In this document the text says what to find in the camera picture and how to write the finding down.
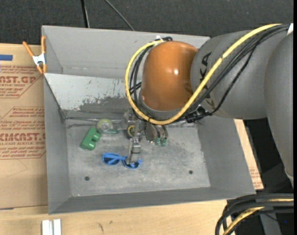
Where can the black cylinder on white bracket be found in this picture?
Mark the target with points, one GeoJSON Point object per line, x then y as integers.
{"type": "Point", "coordinates": [194, 116]}

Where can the green double-cylinder block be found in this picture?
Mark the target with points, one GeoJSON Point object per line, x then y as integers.
{"type": "Point", "coordinates": [89, 139]}

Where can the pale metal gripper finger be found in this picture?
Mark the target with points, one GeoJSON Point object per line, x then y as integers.
{"type": "Point", "coordinates": [134, 153]}

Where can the clear tape roll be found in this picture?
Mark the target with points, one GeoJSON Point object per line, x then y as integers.
{"type": "Point", "coordinates": [105, 125]}

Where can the blue sunglasses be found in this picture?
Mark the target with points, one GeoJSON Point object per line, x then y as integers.
{"type": "Point", "coordinates": [112, 159]}

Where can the grey metal bin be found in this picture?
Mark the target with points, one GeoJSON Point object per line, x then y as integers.
{"type": "Point", "coordinates": [148, 170]}

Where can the brown cardboard board red print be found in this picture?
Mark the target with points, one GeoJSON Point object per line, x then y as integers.
{"type": "Point", "coordinates": [18, 121]}

